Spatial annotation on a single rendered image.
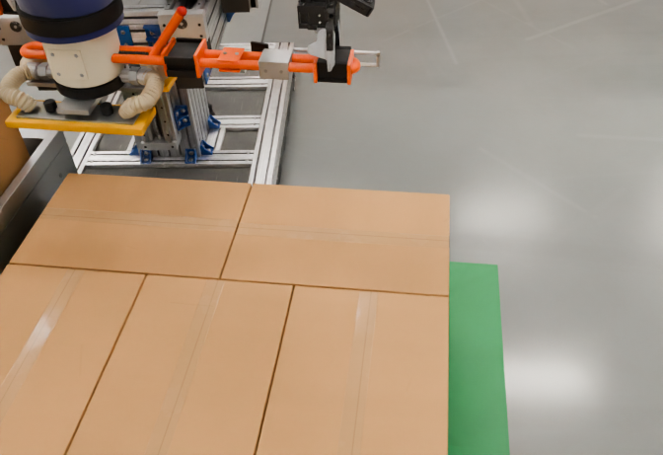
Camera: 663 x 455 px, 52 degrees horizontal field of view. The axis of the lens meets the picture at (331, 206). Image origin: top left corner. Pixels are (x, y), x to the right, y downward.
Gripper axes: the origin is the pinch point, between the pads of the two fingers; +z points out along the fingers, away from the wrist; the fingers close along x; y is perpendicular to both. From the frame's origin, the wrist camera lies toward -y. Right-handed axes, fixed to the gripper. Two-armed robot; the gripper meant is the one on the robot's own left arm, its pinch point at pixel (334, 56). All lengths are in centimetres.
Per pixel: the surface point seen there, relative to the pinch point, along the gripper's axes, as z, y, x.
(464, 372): 110, -38, 4
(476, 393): 110, -42, 11
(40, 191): 58, 97, -12
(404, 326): 55, -19, 31
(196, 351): 55, 29, 44
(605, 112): 110, -104, -152
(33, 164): 48, 97, -14
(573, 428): 110, -70, 20
